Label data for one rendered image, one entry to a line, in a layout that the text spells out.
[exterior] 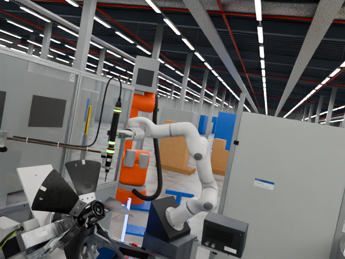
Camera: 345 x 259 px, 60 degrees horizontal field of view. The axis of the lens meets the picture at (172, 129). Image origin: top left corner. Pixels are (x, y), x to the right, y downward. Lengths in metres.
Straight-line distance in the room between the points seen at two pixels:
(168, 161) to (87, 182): 8.04
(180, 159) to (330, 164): 6.93
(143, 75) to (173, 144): 4.57
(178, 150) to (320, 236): 6.91
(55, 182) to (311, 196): 2.49
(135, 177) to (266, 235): 2.97
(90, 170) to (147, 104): 3.86
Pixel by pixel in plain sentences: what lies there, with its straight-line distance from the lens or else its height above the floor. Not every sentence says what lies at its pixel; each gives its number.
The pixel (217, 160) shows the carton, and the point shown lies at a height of 0.49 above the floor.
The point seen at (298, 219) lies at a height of 1.01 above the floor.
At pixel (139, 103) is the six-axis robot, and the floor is 1.92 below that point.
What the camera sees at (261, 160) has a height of 1.52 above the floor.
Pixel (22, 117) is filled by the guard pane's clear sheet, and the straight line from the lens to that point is 2.28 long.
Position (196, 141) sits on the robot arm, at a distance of 1.91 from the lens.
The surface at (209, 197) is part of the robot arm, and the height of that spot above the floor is 1.32.
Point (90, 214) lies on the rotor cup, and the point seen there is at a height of 1.21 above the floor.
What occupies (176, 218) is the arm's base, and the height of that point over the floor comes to 1.08.
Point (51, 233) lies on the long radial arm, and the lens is 1.78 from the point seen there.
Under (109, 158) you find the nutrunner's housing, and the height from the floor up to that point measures 1.51.
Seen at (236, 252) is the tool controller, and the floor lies 1.08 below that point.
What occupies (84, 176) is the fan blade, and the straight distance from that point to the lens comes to 1.94.
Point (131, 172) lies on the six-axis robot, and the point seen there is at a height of 0.62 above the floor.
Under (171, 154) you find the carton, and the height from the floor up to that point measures 0.50.
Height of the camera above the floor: 1.84
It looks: 3 degrees down
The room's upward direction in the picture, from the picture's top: 10 degrees clockwise
